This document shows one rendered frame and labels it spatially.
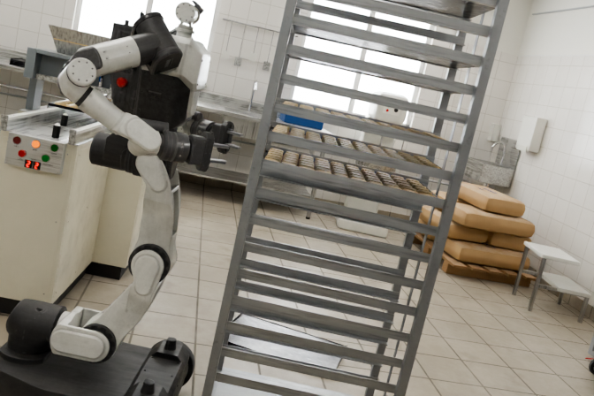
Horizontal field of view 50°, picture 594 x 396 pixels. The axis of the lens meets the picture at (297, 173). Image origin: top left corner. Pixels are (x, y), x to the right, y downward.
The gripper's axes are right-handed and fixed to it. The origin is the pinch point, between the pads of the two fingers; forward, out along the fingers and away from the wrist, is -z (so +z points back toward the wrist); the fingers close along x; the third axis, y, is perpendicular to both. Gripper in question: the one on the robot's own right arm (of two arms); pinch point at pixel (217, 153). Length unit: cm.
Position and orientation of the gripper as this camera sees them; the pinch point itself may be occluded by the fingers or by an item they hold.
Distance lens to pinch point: 197.9
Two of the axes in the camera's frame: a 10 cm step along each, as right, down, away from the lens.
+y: -4.7, -2.4, 8.5
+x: 2.2, -9.6, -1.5
